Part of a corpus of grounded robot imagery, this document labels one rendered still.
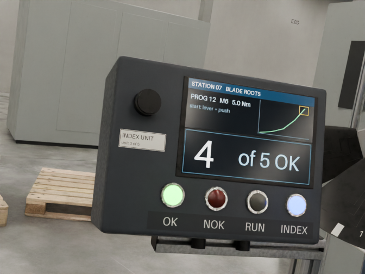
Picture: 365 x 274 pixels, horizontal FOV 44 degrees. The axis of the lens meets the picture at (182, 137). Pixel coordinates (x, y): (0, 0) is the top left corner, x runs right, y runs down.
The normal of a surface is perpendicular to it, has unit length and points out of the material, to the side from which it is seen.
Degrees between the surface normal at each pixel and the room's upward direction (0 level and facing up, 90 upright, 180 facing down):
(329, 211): 51
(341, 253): 90
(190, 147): 75
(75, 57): 90
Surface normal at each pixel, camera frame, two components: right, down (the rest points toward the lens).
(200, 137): 0.29, -0.08
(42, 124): 0.44, 0.19
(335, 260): -0.95, -0.11
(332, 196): -0.33, -0.58
